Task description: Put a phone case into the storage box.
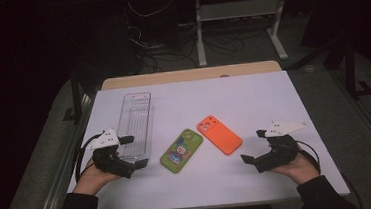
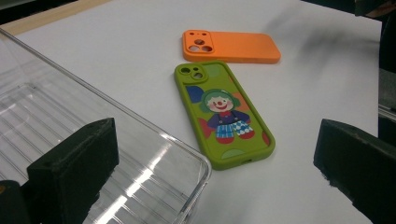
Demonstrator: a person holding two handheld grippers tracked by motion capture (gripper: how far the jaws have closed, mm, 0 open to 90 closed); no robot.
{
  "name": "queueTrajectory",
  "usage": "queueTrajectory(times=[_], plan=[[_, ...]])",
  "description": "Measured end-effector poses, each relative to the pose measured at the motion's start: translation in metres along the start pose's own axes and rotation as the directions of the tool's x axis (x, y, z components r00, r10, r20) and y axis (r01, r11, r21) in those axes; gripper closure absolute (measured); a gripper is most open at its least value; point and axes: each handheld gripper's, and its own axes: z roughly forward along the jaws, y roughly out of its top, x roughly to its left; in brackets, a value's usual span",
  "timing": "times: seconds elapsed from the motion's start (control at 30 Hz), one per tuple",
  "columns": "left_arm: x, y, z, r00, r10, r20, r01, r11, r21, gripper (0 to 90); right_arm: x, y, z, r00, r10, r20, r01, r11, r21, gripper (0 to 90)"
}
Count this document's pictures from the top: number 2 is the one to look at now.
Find clear plastic tray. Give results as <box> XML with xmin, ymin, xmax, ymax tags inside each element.
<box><xmin>0</xmin><ymin>27</ymin><xmax>213</xmax><ymax>224</ymax></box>

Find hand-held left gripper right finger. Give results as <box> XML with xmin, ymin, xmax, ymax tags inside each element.
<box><xmin>312</xmin><ymin>119</ymin><xmax>396</xmax><ymax>224</ymax></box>

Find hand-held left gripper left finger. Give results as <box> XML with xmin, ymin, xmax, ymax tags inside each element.
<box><xmin>26</xmin><ymin>117</ymin><xmax>120</xmax><ymax>224</ymax></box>

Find green clown print phone case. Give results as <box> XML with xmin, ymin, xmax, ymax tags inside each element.
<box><xmin>173</xmin><ymin>60</ymin><xmax>276</xmax><ymax>171</ymax></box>

